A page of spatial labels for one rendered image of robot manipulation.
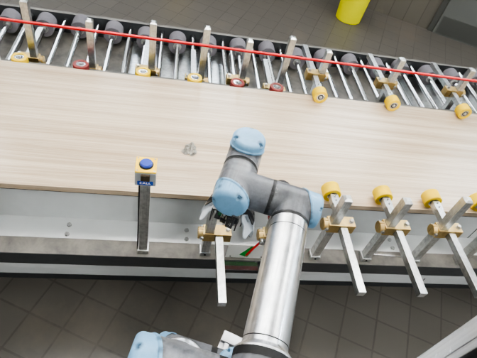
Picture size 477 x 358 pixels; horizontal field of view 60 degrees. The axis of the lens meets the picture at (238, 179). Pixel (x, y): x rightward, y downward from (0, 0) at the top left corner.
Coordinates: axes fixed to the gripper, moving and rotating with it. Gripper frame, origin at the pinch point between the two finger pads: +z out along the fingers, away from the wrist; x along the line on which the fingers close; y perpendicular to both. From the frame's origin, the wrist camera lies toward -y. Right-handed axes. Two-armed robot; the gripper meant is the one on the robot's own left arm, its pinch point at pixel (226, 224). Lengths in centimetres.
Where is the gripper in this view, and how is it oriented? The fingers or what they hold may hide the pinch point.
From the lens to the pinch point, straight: 116.8
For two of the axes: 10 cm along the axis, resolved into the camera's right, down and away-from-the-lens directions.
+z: -1.9, 6.6, 7.3
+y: -3.4, 6.5, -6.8
